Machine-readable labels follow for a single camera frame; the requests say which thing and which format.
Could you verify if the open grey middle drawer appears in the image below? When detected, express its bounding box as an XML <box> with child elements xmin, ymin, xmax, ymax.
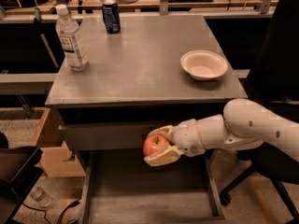
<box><xmin>80</xmin><ymin>149</ymin><xmax>236</xmax><ymax>224</ymax></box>

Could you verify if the grey top drawer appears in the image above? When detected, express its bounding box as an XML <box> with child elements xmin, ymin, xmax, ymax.
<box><xmin>59</xmin><ymin>121</ymin><xmax>178</xmax><ymax>151</ymax></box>

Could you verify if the white paper bowl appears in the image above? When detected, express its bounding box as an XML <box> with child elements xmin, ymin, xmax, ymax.
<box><xmin>180</xmin><ymin>50</ymin><xmax>228</xmax><ymax>81</ymax></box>

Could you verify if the black floor cable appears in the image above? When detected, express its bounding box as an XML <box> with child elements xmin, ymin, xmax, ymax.
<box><xmin>22</xmin><ymin>198</ymin><xmax>82</xmax><ymax>224</ymax></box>

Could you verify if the dark blue soda can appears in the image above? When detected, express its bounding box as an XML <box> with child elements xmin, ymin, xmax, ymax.
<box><xmin>102</xmin><ymin>0</ymin><xmax>121</xmax><ymax>34</ymax></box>

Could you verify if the clear plastic cup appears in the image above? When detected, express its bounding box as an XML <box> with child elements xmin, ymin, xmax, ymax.
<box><xmin>30</xmin><ymin>186</ymin><xmax>51</xmax><ymax>208</ymax></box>

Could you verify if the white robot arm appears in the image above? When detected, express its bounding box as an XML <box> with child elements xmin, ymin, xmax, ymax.
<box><xmin>144</xmin><ymin>99</ymin><xmax>299</xmax><ymax>166</ymax></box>

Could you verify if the clear plastic water bottle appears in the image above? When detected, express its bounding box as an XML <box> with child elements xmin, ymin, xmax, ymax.
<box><xmin>56</xmin><ymin>5</ymin><xmax>89</xmax><ymax>71</ymax></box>

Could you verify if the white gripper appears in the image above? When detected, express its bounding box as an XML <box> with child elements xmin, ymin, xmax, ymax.
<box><xmin>144</xmin><ymin>119</ymin><xmax>206</xmax><ymax>167</ymax></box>

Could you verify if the black bin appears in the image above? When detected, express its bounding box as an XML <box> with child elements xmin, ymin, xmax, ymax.
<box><xmin>0</xmin><ymin>133</ymin><xmax>42</xmax><ymax>224</ymax></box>

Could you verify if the red apple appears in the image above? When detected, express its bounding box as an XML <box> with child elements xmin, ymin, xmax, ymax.
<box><xmin>143</xmin><ymin>134</ymin><xmax>167</xmax><ymax>156</ymax></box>

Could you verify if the cardboard box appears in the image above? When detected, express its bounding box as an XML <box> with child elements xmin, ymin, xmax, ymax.
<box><xmin>32</xmin><ymin>108</ymin><xmax>85</xmax><ymax>178</ymax></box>

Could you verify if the grey drawer cabinet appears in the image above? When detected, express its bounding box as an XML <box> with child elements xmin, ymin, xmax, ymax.
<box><xmin>45</xmin><ymin>14</ymin><xmax>249</xmax><ymax>224</ymax></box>

